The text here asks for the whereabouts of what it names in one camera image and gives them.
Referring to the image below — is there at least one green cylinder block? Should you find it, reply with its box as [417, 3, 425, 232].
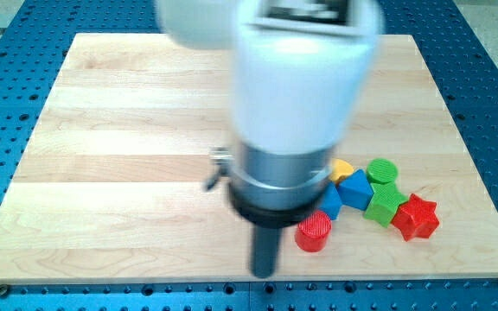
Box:
[366, 158, 399, 184]

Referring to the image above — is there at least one red star block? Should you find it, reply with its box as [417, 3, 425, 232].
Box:
[391, 194, 440, 241]

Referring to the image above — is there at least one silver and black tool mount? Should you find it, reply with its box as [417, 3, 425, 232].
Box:
[204, 141, 332, 229]

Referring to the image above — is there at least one blue triangular prism block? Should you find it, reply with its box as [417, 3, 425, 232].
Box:
[337, 169, 374, 211]

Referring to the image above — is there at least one green star block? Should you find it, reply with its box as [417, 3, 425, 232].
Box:
[363, 182, 409, 227]

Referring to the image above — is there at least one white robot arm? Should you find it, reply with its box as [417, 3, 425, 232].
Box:
[154, 0, 383, 278]

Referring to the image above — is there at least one wooden board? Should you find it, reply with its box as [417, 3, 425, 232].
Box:
[0, 34, 498, 285]

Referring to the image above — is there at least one red cylinder block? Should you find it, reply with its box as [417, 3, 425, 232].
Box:
[295, 211, 332, 252]

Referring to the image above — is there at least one blue block behind tool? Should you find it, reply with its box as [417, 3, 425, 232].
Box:
[318, 182, 343, 221]

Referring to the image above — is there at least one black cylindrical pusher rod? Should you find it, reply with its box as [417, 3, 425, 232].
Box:
[250, 225, 282, 278]

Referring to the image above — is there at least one yellow hexagon block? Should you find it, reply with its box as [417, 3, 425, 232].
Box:
[329, 158, 354, 185]

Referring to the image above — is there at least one blue perforated metal table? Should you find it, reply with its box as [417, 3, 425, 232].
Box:
[0, 1, 498, 310]

